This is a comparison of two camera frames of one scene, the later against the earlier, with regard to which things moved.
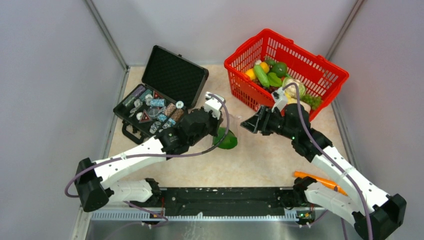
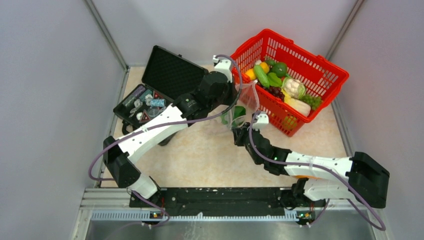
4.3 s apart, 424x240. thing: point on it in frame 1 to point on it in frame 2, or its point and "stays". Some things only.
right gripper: [261, 119] to [239, 133]
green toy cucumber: [260, 76] stays
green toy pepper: [280, 69] stays
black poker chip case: [171, 84] stays
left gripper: [216, 122] to [233, 95]
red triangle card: [145, 117] stays
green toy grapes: [314, 101] stays
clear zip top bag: [226, 137] to [248, 102]
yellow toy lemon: [265, 66] stays
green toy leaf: [273, 80] stays
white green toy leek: [229, 142] to [235, 117]
